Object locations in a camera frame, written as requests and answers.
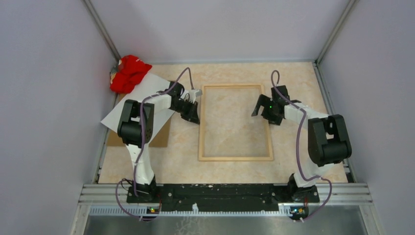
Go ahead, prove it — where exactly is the wooden picture frame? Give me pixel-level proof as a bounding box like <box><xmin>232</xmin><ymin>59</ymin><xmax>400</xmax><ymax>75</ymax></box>
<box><xmin>198</xmin><ymin>83</ymin><xmax>274</xmax><ymax>162</ymax></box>

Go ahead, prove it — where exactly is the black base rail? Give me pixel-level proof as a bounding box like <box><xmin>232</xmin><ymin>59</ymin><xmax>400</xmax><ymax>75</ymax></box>
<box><xmin>126</xmin><ymin>184</ymin><xmax>320</xmax><ymax>212</ymax></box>

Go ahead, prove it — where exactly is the red cloth doll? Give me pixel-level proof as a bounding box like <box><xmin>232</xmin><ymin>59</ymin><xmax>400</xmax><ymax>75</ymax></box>
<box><xmin>110</xmin><ymin>55</ymin><xmax>153</xmax><ymax>94</ymax></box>

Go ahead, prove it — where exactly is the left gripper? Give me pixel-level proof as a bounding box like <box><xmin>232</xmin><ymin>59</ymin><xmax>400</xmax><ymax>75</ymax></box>
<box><xmin>171</xmin><ymin>99</ymin><xmax>200</xmax><ymax>124</ymax></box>

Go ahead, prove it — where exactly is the brown backing board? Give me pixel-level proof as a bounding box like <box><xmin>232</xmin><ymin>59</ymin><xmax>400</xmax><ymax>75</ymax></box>
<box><xmin>101</xmin><ymin>74</ymin><xmax>174</xmax><ymax>147</ymax></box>

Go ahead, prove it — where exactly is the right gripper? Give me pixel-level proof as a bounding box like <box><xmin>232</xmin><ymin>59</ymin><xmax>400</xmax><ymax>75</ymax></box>
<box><xmin>251</xmin><ymin>94</ymin><xmax>282</xmax><ymax>126</ymax></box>

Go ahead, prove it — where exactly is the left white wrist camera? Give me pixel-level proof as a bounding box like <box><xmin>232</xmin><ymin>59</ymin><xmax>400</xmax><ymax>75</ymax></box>
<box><xmin>184</xmin><ymin>89</ymin><xmax>203</xmax><ymax>103</ymax></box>

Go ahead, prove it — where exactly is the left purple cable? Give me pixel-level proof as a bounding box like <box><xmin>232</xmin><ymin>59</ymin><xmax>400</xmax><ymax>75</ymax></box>
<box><xmin>115</xmin><ymin>67</ymin><xmax>195</xmax><ymax>222</ymax></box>

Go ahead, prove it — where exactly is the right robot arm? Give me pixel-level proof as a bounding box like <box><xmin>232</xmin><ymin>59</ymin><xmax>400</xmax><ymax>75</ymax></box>
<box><xmin>252</xmin><ymin>86</ymin><xmax>352</xmax><ymax>202</ymax></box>

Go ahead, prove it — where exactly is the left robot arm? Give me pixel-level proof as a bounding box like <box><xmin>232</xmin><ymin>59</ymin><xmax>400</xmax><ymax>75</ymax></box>
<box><xmin>117</xmin><ymin>82</ymin><xmax>203</xmax><ymax>202</ymax></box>

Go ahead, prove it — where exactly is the printed photo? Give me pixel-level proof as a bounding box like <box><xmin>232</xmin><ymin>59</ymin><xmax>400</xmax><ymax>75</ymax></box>
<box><xmin>100</xmin><ymin>72</ymin><xmax>177</xmax><ymax>140</ymax></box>

